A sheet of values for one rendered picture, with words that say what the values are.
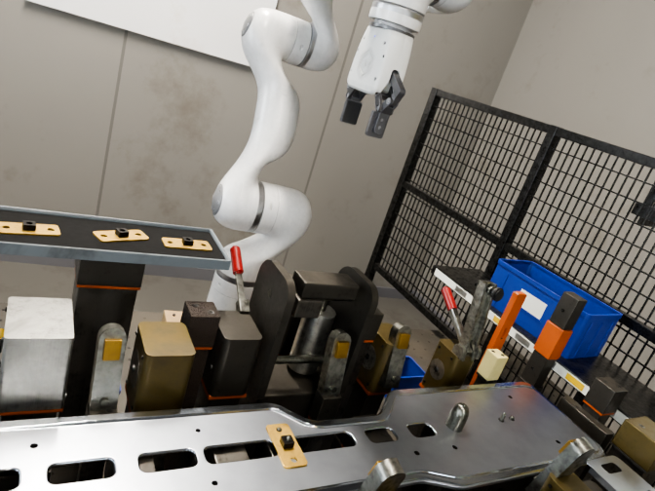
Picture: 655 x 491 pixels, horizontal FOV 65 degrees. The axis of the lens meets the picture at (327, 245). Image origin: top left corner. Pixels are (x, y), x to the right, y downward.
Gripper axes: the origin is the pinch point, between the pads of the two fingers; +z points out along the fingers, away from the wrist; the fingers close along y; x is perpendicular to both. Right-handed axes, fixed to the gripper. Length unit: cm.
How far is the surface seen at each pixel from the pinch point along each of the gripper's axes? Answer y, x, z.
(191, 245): -6.8, -21.5, 28.3
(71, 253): -1.0, -40.6, 29.0
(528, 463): 35, 33, 45
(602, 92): -124, 217, -36
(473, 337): 10, 36, 36
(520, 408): 22, 44, 45
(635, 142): -92, 215, -15
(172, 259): -1.2, -25.8, 28.7
